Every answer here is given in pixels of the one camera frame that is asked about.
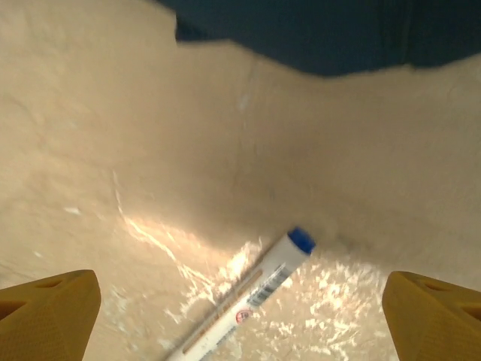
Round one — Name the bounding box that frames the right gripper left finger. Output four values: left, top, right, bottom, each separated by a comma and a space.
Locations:
0, 268, 102, 361

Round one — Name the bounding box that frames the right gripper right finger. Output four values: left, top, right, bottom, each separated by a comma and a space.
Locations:
383, 270, 481, 361

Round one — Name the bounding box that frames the white marker with blue cap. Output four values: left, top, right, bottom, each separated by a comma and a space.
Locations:
161, 225, 317, 361

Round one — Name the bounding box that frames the navy blue backpack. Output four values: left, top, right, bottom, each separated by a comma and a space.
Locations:
156, 0, 481, 78

